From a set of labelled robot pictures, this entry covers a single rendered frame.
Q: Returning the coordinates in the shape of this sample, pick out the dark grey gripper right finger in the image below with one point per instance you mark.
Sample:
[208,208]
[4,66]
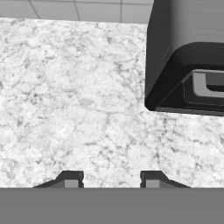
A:
[153,176]

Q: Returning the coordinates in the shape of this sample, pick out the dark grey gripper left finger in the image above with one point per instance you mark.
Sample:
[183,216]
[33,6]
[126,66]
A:
[71,177]

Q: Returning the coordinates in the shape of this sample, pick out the black countertop appliance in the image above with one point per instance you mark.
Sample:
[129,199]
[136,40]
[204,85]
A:
[172,46]

